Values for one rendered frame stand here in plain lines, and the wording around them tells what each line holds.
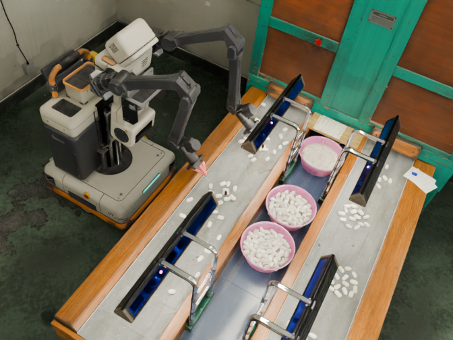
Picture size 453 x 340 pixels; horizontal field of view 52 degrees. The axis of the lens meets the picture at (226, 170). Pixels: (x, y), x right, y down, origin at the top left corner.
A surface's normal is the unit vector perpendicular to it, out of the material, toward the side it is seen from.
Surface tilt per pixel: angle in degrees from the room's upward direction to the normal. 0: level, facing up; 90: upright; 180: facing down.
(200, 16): 90
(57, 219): 0
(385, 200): 0
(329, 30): 90
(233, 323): 0
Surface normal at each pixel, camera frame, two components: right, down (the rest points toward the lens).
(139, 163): 0.11, -0.64
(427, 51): -0.48, 0.64
